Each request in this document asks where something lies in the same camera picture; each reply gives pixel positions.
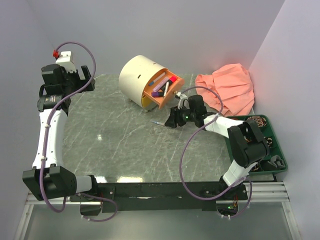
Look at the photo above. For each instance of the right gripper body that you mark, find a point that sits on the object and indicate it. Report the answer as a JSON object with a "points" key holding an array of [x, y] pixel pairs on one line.
{"points": [[185, 116]]}

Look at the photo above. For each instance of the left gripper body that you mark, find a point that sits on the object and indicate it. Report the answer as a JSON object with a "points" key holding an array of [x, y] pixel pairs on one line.
{"points": [[73, 81]]}

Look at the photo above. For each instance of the thin white pen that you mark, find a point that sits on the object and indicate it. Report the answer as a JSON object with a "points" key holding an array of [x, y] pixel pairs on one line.
{"points": [[158, 123]]}

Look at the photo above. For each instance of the purple highlighter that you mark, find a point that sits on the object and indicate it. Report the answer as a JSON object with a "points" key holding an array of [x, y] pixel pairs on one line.
{"points": [[157, 94]]}

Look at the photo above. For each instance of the green capped marker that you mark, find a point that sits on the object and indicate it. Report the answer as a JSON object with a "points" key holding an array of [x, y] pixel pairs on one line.
{"points": [[166, 88]]}

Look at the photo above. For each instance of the pink highlighter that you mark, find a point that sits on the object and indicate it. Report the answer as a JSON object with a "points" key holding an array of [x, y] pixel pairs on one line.
{"points": [[171, 81]]}

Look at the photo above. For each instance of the lilac correction tape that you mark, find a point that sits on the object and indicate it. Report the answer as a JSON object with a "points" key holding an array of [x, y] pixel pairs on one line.
{"points": [[160, 84]]}

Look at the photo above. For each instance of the blue capped marker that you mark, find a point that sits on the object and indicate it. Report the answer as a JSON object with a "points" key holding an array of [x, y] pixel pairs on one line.
{"points": [[157, 78]]}

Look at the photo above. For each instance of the round cream drawer cabinet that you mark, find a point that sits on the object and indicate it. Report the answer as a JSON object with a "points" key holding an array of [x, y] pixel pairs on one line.
{"points": [[134, 81]]}

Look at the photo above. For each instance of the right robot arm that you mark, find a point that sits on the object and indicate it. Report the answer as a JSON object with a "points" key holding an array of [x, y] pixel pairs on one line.
{"points": [[247, 142]]}

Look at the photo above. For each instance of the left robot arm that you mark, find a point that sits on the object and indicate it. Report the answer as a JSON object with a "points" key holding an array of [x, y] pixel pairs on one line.
{"points": [[48, 173]]}

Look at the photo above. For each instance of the pink cloth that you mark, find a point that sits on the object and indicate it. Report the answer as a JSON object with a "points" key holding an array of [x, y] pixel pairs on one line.
{"points": [[230, 87]]}

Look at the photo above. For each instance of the black base bar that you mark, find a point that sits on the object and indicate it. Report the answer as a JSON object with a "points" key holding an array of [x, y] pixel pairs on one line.
{"points": [[150, 196]]}

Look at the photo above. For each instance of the coiled band top compartment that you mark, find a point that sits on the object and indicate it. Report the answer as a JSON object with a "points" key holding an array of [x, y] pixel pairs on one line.
{"points": [[261, 121]]}

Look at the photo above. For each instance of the coiled band middle compartment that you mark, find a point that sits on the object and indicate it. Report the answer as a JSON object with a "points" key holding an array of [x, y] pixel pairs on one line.
{"points": [[269, 141]]}

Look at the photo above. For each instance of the green compartment tray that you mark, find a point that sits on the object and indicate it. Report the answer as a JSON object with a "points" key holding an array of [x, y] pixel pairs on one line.
{"points": [[275, 149]]}

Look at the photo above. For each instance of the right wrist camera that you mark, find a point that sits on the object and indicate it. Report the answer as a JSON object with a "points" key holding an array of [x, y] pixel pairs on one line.
{"points": [[182, 97]]}

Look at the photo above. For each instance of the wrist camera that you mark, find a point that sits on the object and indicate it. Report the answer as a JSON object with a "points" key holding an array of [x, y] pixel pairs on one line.
{"points": [[182, 97], [65, 60]]}

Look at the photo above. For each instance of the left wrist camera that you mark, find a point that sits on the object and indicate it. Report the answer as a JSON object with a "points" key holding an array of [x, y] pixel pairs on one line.
{"points": [[65, 60]]}

